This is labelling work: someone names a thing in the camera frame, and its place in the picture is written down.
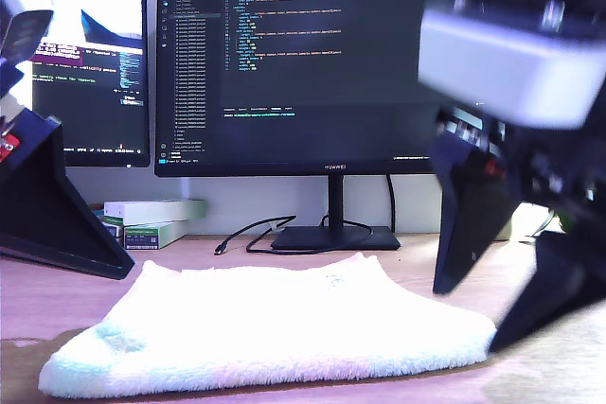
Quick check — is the black Huawei monitor with stand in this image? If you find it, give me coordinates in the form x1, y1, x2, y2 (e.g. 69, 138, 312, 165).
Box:
154, 0, 459, 252

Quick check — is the pastel striped fluffy tea towel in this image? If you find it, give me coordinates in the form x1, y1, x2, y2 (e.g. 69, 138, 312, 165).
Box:
37, 252, 498, 400

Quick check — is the black monitor with terminal window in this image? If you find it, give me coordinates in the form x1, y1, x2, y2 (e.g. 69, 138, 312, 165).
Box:
0, 0, 151, 168

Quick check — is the black USB-C cable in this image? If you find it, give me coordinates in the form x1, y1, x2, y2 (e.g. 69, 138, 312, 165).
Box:
213, 214, 375, 256

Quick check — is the green and white carton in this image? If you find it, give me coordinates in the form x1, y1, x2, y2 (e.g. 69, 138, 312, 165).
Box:
123, 220, 190, 250

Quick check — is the long white box green stripe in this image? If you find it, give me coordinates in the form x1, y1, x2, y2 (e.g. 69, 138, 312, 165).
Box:
102, 199, 208, 228

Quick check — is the black monitor power cable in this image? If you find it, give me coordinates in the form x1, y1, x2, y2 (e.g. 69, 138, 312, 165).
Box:
385, 174, 398, 234

